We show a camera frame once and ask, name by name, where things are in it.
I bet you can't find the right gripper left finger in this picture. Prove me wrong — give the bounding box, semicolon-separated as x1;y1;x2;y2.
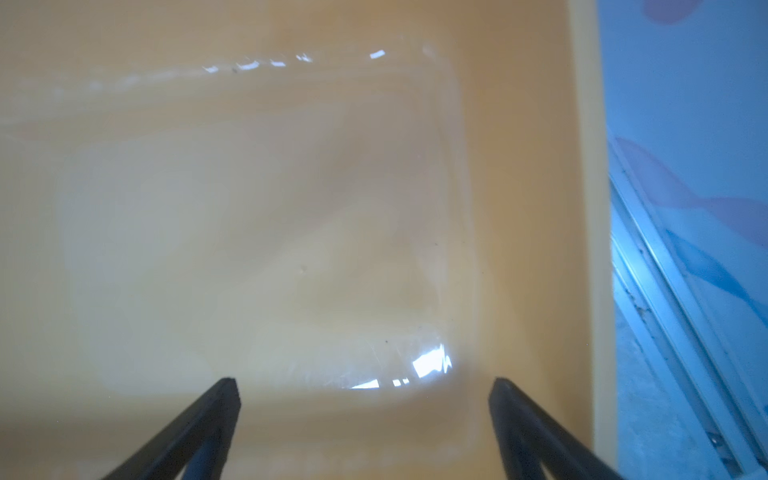
106;378;241;479

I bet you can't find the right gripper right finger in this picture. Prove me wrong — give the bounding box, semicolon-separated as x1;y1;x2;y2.
488;377;620;480

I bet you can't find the yellow plastic storage box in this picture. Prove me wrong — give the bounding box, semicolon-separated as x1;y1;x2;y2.
1;1;617;479

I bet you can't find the right aluminium corner post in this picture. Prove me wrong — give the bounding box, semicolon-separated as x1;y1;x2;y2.
607;137;767;479

